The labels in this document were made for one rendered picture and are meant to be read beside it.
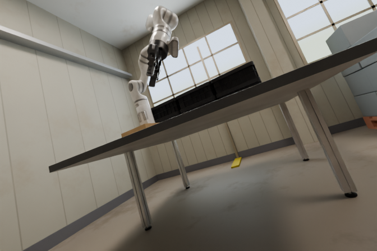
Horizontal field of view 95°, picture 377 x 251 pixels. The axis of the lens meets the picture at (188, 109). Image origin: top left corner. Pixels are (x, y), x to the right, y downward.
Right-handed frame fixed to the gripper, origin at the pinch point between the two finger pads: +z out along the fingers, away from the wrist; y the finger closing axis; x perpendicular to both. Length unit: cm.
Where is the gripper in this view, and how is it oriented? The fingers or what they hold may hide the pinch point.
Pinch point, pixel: (151, 77)
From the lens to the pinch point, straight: 61.0
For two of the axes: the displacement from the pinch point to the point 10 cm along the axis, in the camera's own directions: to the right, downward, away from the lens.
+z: -1.0, 8.9, -4.5
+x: 9.9, 1.2, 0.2
